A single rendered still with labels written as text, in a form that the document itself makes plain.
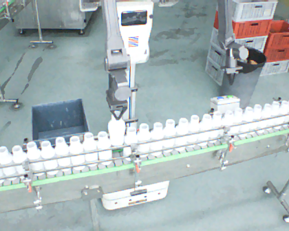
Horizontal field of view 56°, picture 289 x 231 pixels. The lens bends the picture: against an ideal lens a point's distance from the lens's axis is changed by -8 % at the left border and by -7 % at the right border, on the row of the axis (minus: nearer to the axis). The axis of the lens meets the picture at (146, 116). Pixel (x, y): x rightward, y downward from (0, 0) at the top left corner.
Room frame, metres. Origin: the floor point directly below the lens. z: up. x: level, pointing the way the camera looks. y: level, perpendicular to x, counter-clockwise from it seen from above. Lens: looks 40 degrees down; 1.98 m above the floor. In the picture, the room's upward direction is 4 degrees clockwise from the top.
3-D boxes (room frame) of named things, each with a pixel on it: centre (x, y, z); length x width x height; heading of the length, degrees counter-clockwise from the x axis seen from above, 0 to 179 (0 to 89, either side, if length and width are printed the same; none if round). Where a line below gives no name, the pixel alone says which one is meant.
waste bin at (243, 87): (2.80, -1.03, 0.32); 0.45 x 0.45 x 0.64
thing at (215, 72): (3.40, -1.09, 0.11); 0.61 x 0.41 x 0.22; 116
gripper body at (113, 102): (0.88, 0.12, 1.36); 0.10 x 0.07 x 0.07; 20
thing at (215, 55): (3.40, -1.09, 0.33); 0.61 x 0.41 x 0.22; 116
